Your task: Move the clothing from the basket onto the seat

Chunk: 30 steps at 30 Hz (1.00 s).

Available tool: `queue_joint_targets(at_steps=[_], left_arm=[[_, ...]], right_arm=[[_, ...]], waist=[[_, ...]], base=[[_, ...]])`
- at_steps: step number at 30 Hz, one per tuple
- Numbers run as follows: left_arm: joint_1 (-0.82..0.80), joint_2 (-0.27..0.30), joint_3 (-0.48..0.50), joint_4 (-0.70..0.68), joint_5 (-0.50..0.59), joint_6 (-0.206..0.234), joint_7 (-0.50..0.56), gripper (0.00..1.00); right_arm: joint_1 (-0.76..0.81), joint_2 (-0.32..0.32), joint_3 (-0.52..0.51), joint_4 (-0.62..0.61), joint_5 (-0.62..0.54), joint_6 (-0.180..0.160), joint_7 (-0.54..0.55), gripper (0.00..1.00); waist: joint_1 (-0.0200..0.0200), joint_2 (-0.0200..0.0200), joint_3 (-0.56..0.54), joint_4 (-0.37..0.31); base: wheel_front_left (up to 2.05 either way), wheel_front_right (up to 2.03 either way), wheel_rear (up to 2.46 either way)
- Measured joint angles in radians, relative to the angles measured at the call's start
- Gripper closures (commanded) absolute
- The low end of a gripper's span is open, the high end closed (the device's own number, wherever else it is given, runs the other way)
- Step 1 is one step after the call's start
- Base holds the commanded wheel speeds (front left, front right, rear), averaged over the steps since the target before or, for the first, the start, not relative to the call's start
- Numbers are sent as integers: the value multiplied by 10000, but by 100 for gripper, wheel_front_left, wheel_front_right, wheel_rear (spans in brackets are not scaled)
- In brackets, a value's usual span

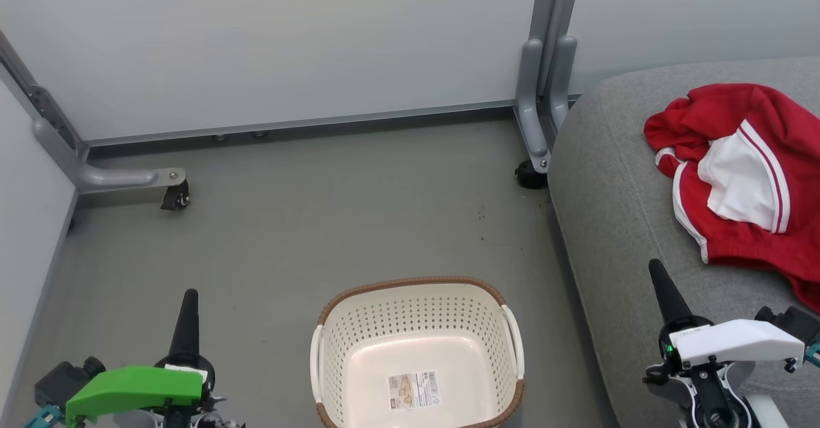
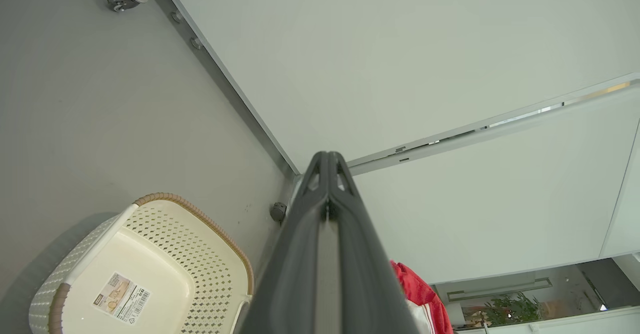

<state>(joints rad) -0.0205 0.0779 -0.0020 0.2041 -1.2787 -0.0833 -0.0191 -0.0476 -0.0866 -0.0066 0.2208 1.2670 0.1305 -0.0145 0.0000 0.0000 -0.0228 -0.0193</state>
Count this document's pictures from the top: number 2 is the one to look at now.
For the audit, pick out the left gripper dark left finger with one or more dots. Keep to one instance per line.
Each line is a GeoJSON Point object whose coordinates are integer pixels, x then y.
{"type": "Point", "coordinates": [290, 269]}

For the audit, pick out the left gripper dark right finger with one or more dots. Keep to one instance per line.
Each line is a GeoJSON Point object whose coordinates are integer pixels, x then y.
{"type": "Point", "coordinates": [360, 269]}

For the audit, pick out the red garment with white trim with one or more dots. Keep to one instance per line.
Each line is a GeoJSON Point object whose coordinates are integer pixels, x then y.
{"type": "Point", "coordinates": [417, 286]}

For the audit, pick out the white perforated basket brown rim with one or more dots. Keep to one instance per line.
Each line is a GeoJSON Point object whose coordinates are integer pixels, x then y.
{"type": "Point", "coordinates": [165, 254]}

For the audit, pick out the paper barcode label on basket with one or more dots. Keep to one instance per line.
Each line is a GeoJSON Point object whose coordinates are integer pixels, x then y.
{"type": "Point", "coordinates": [121, 298]}

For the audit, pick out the small grey round foot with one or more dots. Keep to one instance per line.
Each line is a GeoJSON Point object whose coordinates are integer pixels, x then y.
{"type": "Point", "coordinates": [278, 211]}

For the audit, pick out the green potted plant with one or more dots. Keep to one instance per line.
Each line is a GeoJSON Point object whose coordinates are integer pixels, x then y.
{"type": "Point", "coordinates": [512, 308]}

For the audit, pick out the grey metal partition rail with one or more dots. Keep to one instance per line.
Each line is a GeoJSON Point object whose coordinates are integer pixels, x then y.
{"type": "Point", "coordinates": [220, 74]}

